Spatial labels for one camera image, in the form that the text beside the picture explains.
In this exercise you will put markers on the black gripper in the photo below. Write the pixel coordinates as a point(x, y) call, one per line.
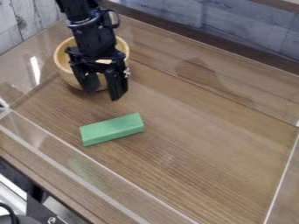
point(94, 53)

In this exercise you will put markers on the wooden bowl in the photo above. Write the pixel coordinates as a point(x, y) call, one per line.
point(61, 59)

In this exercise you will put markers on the green rectangular block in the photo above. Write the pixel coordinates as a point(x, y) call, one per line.
point(110, 129)

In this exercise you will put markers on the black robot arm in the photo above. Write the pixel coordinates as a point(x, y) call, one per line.
point(84, 5)

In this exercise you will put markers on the clear acrylic tray wall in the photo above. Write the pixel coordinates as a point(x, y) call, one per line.
point(81, 183)

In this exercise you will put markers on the black table frame bracket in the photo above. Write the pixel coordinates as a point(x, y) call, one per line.
point(46, 210)

